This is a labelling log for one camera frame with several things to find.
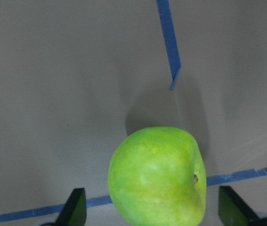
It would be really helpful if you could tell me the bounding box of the green apple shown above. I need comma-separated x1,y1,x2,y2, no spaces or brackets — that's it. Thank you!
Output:
108,127,206,226

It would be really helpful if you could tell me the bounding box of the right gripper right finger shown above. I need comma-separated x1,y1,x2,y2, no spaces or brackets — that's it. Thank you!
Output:
218,186,260,226

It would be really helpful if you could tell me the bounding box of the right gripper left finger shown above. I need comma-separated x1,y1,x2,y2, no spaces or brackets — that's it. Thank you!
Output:
55,188,87,226

